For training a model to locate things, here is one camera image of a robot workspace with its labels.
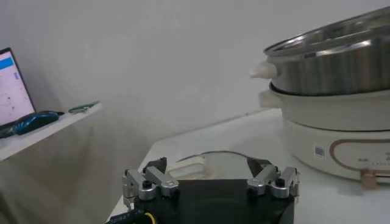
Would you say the cream electric cooker base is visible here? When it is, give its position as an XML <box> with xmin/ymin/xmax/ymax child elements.
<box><xmin>258</xmin><ymin>82</ymin><xmax>390</xmax><ymax>190</ymax></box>

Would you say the black laptop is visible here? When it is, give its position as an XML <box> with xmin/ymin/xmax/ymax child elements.
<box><xmin>0</xmin><ymin>47</ymin><xmax>37</xmax><ymax>139</ymax></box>

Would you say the blue computer mouse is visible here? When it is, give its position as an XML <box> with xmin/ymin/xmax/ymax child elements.
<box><xmin>12</xmin><ymin>111</ymin><xmax>60</xmax><ymax>136</ymax></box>

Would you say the white side table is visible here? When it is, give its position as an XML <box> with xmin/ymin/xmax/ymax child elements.
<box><xmin>0</xmin><ymin>102</ymin><xmax>103</xmax><ymax>162</ymax></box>

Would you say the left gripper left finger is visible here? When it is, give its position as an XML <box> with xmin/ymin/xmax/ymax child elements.
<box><xmin>121</xmin><ymin>156</ymin><xmax>180</xmax><ymax>211</ymax></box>

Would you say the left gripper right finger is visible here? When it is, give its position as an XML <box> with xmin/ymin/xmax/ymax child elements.
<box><xmin>246</xmin><ymin>156</ymin><xmax>300</xmax><ymax>200</ymax></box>

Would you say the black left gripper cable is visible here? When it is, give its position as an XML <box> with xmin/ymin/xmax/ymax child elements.
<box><xmin>105</xmin><ymin>208</ymin><xmax>158</xmax><ymax>224</ymax></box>

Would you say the glass pot lid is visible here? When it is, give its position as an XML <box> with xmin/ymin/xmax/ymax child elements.
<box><xmin>166</xmin><ymin>150</ymin><xmax>272</xmax><ymax>181</ymax></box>

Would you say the stainless steel steamer basket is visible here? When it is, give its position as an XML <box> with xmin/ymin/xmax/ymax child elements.
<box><xmin>249</xmin><ymin>5</ymin><xmax>390</xmax><ymax>97</ymax></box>

